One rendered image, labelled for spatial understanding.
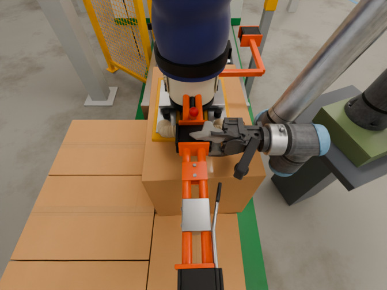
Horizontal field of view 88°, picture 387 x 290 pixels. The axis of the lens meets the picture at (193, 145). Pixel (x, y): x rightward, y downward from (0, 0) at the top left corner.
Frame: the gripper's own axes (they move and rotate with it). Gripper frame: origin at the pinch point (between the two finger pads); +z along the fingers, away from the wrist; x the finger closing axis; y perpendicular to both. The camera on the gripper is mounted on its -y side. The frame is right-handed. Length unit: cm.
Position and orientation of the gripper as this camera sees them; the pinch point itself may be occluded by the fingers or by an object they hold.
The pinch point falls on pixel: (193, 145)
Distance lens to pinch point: 55.6
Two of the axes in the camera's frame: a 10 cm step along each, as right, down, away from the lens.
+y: 0.0, -8.2, 5.7
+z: -10.0, -0.1, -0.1
